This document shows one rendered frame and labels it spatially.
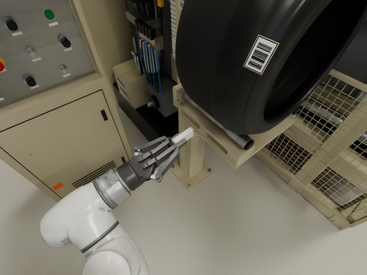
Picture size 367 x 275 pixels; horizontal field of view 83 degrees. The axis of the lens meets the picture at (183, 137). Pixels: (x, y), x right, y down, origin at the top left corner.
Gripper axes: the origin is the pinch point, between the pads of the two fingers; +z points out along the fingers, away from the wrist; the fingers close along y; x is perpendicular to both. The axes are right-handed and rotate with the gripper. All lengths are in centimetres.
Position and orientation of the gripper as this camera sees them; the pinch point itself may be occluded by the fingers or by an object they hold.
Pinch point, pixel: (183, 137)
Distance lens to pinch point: 60.0
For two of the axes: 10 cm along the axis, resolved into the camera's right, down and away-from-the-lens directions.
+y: -6.1, -6.2, 4.9
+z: 7.8, -5.6, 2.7
